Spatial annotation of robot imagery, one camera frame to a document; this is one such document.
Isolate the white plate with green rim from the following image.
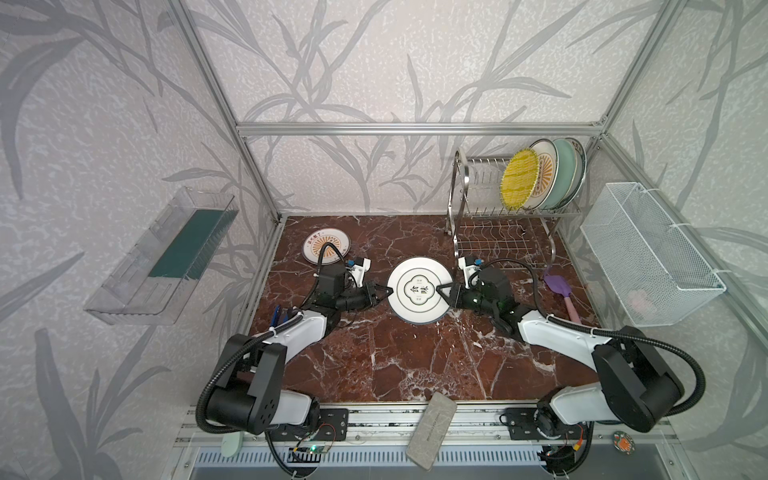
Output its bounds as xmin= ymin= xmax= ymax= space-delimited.
xmin=387 ymin=257 xmax=453 ymax=325

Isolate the orange sunburst plate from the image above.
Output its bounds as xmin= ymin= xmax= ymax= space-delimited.
xmin=302 ymin=228 xmax=351 ymax=265
xmin=523 ymin=138 xmax=558 ymax=210

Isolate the yellow green woven plate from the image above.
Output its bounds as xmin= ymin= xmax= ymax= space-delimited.
xmin=500 ymin=148 xmax=540 ymax=210

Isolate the light green flower plate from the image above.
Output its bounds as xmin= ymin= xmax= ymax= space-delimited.
xmin=541 ymin=139 xmax=577 ymax=210

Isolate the dark green rimmed white plate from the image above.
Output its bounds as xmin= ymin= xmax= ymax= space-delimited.
xmin=565 ymin=137 xmax=586 ymax=203

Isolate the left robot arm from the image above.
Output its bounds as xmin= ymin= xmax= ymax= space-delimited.
xmin=195 ymin=242 xmax=394 ymax=479

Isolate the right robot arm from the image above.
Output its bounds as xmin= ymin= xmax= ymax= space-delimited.
xmin=435 ymin=256 xmax=707 ymax=479

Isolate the steel dish rack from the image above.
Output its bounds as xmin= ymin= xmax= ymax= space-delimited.
xmin=446 ymin=148 xmax=580 ymax=271

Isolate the grey sponge block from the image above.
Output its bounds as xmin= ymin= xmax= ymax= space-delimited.
xmin=406 ymin=393 xmax=457 ymax=471

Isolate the pale green round gadget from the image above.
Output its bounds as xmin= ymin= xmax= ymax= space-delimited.
xmin=220 ymin=431 xmax=244 ymax=459

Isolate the small round orange gadget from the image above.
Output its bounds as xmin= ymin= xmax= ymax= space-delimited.
xmin=612 ymin=431 xmax=636 ymax=455

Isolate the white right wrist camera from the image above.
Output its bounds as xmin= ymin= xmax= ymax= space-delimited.
xmin=458 ymin=255 xmax=484 ymax=289

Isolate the blue handled tool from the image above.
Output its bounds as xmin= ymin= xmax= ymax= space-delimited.
xmin=270 ymin=305 xmax=288 ymax=328

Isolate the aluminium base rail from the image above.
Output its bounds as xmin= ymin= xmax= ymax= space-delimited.
xmin=165 ymin=401 xmax=683 ymax=479

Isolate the white wire basket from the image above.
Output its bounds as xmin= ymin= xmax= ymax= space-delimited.
xmin=581 ymin=182 xmax=727 ymax=328

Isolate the clear plastic wall shelf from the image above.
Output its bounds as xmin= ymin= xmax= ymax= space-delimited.
xmin=84 ymin=187 xmax=239 ymax=326

